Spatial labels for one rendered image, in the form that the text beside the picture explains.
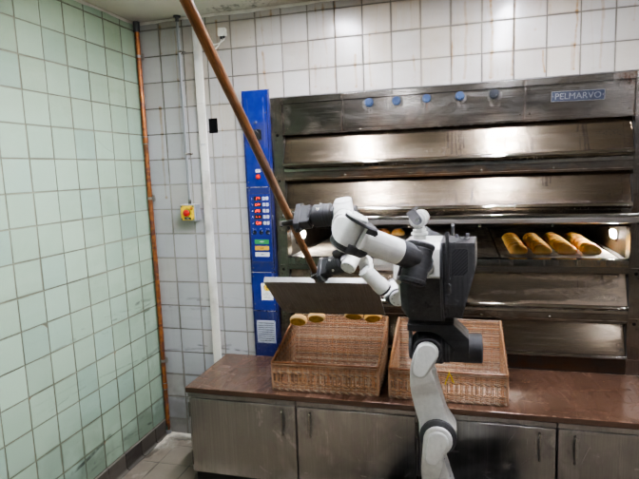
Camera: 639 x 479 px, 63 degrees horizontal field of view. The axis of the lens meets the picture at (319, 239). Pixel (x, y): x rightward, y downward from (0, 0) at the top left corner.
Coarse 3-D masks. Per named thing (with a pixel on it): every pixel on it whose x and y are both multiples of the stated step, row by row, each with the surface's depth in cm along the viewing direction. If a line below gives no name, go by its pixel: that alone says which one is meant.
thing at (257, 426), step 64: (192, 384) 280; (256, 384) 277; (384, 384) 271; (512, 384) 265; (576, 384) 262; (192, 448) 283; (256, 448) 271; (320, 448) 262; (384, 448) 253; (512, 448) 237; (576, 448) 228
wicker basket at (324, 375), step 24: (288, 336) 294; (312, 336) 305; (336, 336) 302; (384, 336) 280; (288, 360) 295; (312, 360) 304; (336, 360) 301; (360, 360) 297; (384, 360) 280; (288, 384) 266; (312, 384) 263; (336, 384) 260; (360, 384) 258
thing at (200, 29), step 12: (180, 0) 126; (192, 0) 128; (192, 12) 129; (192, 24) 132; (204, 36) 135; (204, 48) 138; (216, 60) 141; (216, 72) 144; (228, 84) 148; (228, 96) 152; (240, 108) 156; (240, 120) 160; (252, 132) 165; (252, 144) 169; (264, 156) 175; (264, 168) 179; (276, 192) 190; (288, 216) 202; (300, 240) 218; (312, 264) 234
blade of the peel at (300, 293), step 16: (272, 288) 260; (288, 288) 258; (304, 288) 255; (320, 288) 253; (336, 288) 251; (352, 288) 249; (368, 288) 246; (288, 304) 275; (304, 304) 272; (320, 304) 269; (336, 304) 267; (352, 304) 264; (368, 304) 262
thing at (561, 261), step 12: (384, 264) 296; (480, 264) 282; (492, 264) 281; (504, 264) 279; (516, 264) 278; (528, 264) 276; (540, 264) 275; (552, 264) 273; (564, 264) 272; (576, 264) 270; (588, 264) 269; (600, 264) 267; (612, 264) 266; (624, 264) 264
